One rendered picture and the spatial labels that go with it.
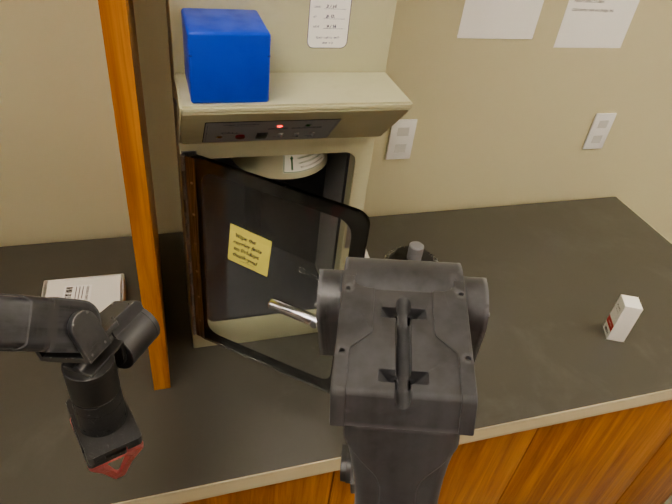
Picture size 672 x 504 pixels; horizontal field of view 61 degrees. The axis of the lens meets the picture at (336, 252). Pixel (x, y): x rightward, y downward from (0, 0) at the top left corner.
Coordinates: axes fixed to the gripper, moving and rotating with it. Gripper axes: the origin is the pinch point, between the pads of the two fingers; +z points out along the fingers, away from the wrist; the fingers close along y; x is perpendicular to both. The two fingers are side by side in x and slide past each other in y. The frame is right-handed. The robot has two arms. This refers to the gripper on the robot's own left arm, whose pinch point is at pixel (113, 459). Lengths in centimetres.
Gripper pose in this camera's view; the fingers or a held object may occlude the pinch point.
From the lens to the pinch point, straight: 87.2
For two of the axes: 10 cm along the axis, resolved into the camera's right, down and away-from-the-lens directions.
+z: -0.9, 8.0, 6.0
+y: -5.7, -5.3, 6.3
